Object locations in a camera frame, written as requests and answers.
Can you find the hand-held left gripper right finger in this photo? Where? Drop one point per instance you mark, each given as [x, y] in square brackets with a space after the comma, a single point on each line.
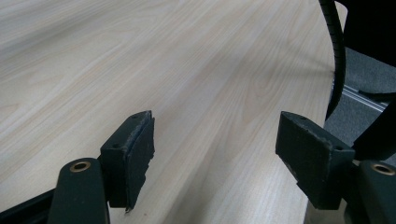
[314, 161]

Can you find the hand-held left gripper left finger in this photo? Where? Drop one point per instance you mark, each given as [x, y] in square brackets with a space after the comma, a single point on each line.
[124, 165]

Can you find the metal floor rail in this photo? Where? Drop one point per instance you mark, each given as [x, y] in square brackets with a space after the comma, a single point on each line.
[364, 99]

